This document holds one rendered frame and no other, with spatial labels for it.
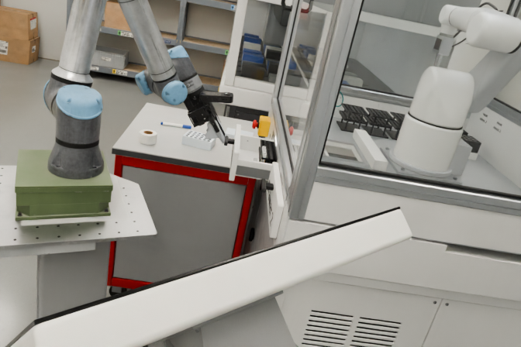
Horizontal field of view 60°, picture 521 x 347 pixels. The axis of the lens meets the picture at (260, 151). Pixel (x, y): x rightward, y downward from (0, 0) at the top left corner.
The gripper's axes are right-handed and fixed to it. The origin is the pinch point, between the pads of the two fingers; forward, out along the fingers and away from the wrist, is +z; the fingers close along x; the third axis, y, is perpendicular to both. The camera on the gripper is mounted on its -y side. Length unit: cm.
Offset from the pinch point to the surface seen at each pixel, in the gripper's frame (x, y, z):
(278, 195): 40.9, -14.9, 9.0
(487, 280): 55, -58, 48
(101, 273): 37, 46, 13
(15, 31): -364, 232, -94
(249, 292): 113, -19, -18
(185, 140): -24.8, 20.5, 2.3
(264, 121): -29.5, -12.4, 10.0
